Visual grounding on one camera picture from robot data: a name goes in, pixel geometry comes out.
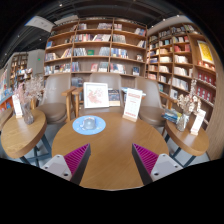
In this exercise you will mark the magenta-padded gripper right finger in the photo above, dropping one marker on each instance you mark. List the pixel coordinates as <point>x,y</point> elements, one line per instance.
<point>146,159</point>

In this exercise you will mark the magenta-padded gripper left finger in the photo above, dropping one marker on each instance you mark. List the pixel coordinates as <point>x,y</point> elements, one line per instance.
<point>77,159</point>

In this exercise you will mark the grey computer mouse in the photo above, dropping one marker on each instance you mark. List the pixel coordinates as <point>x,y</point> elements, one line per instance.
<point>89,124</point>

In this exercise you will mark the round light blue mouse pad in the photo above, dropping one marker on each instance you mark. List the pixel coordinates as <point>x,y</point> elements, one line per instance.
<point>100,126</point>

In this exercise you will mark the round wooden side table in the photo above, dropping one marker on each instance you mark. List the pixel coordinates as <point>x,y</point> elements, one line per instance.
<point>20,136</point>
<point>186,141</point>

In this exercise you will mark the brown wooden-armed armchair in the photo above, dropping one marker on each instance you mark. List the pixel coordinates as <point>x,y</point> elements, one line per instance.
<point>105,77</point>
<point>53,111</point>
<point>151,113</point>

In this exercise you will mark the stack of books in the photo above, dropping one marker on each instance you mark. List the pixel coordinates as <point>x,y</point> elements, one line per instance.
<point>170,116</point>

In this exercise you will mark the glass vase with dried flowers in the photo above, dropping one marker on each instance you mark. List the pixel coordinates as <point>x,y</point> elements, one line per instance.
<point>27,115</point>
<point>181,123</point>

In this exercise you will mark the white sign on wooden base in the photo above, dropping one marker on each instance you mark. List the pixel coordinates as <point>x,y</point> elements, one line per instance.
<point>132,103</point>

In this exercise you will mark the small white table sign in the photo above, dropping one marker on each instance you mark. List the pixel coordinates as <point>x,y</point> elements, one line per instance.
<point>17,106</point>
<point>197,121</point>

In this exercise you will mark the white framed floral picture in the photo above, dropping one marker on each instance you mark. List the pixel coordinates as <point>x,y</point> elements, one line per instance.
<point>96,95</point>

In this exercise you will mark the dark book with cover art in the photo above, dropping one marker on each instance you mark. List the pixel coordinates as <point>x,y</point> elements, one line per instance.
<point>114,97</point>

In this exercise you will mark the curved wooden bookshelf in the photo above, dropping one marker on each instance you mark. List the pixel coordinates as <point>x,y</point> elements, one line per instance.
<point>180,56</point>

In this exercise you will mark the distant wooden bookshelf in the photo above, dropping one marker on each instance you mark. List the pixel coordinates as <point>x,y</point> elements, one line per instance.
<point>19,65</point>

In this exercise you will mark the wide wooden bookshelf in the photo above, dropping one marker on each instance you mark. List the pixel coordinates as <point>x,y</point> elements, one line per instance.
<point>96,46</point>

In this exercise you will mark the white hanging ceiling panel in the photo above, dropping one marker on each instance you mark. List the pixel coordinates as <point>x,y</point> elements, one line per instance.
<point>40,23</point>

